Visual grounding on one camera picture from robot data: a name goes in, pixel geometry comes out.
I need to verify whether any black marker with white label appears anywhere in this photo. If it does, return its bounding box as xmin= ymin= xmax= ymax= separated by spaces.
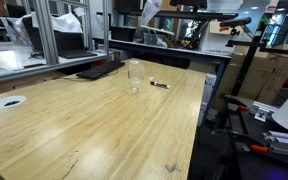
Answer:
xmin=149 ymin=80 xmax=171 ymax=90

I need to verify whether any clear plastic cup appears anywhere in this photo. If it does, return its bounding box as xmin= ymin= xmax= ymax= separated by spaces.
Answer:
xmin=127 ymin=60 xmax=146 ymax=94

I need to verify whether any blue edged workbench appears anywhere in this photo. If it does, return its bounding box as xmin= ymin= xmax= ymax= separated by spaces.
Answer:
xmin=107 ymin=38 xmax=232 ymax=81

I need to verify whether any black computer keyboard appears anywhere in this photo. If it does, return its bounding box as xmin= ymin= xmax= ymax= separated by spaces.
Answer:
xmin=75 ymin=60 xmax=126 ymax=81

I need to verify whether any black storage bin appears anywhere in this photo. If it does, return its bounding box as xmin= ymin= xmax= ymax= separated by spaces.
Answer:
xmin=109 ymin=25 xmax=138 ymax=43

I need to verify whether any white drawer unit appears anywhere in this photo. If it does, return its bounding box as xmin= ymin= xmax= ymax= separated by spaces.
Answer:
xmin=198 ymin=73 xmax=218 ymax=127

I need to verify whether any white plastic bag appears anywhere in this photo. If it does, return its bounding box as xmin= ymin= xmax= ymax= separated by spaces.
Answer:
xmin=139 ymin=0 xmax=164 ymax=27

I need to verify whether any black overhead shelf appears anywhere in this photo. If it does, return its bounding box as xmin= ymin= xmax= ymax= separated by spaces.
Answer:
xmin=117 ymin=8 xmax=239 ymax=21

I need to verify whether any white equipment box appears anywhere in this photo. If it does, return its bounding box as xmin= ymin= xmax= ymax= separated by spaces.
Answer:
xmin=198 ymin=20 xmax=239 ymax=56

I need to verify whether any black laptop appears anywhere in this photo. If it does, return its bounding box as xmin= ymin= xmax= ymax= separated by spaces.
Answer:
xmin=21 ymin=16 xmax=99 ymax=60

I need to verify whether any white cloth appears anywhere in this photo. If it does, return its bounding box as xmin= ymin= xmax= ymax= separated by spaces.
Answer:
xmin=14 ymin=11 xmax=84 ymax=34

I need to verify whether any black robot cart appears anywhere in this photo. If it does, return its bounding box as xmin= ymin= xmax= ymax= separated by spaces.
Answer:
xmin=212 ymin=94 xmax=288 ymax=180

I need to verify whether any brown cardboard box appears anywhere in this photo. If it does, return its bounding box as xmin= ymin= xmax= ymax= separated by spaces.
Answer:
xmin=257 ymin=44 xmax=288 ymax=106
xmin=213 ymin=44 xmax=278 ymax=112

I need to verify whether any grey side bench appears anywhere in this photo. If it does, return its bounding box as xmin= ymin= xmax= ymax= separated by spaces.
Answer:
xmin=0 ymin=41 xmax=109 ymax=87

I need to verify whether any aluminium extrusion bar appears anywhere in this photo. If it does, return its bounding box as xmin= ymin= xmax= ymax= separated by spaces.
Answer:
xmin=262 ymin=130 xmax=288 ymax=158

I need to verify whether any thin aluminium frame post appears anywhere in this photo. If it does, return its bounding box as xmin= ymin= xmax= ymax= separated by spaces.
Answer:
xmin=83 ymin=0 xmax=94 ymax=52

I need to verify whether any black camera stand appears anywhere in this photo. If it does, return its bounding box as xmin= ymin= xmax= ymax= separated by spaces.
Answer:
xmin=225 ymin=26 xmax=288 ymax=98

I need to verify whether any black stereo camera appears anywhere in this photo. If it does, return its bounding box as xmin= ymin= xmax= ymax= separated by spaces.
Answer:
xmin=219 ymin=16 xmax=253 ymax=29

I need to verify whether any wide aluminium frame post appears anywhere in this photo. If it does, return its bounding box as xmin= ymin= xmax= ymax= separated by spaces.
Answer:
xmin=33 ymin=0 xmax=61 ymax=66

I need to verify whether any silver metal bracket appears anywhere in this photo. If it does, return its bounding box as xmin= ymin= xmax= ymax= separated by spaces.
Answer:
xmin=249 ymin=100 xmax=280 ymax=123

